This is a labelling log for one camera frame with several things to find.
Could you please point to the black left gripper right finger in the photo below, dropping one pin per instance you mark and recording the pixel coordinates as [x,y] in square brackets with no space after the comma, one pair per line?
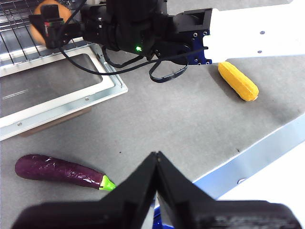
[205,212]

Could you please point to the purple eggplant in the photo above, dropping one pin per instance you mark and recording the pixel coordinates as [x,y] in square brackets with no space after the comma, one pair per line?
[52,169]

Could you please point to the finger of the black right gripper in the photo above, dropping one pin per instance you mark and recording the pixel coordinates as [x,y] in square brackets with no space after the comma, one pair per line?
[38,22]

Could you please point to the aluminium table edge rail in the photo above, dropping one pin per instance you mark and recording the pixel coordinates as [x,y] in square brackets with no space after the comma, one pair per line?
[250,157]

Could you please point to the yellow corn cob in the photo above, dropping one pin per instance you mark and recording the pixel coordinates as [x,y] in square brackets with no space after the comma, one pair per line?
[238,81]

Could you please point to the brown potato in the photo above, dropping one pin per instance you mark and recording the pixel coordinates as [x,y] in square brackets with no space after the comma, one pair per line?
[35,35]

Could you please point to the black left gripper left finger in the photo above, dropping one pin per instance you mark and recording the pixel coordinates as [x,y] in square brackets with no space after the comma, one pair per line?
[114,210]

